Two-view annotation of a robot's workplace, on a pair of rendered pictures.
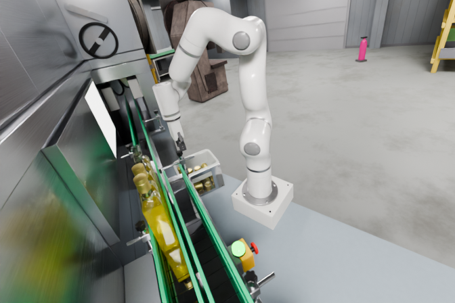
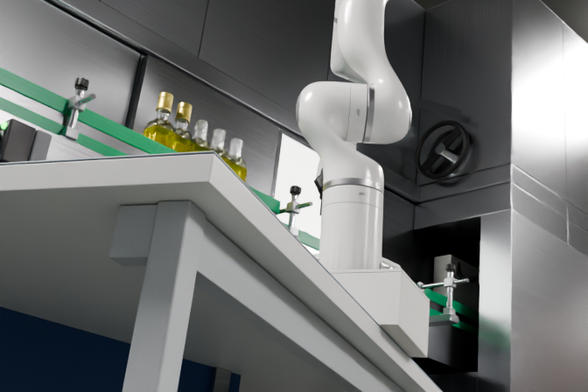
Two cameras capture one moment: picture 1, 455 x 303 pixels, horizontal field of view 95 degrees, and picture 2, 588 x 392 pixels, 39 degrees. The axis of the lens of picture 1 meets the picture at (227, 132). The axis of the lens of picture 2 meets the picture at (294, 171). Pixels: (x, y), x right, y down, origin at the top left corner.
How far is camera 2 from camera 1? 197 cm
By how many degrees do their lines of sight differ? 85
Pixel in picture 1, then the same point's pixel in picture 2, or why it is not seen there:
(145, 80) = (495, 227)
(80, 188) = (137, 97)
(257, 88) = (341, 15)
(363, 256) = not seen: hidden behind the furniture
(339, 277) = not seen: hidden behind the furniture
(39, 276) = (56, 54)
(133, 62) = (484, 190)
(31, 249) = (68, 47)
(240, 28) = not seen: outside the picture
